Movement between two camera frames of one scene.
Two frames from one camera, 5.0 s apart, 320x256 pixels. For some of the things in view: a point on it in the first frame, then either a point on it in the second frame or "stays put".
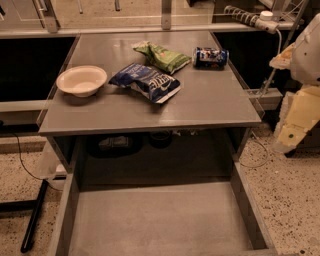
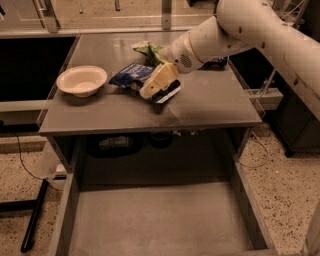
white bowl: [81, 80] stays put
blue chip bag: [147, 81] stays put
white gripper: [307, 58] to [179, 56]
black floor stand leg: [26, 206] stays put
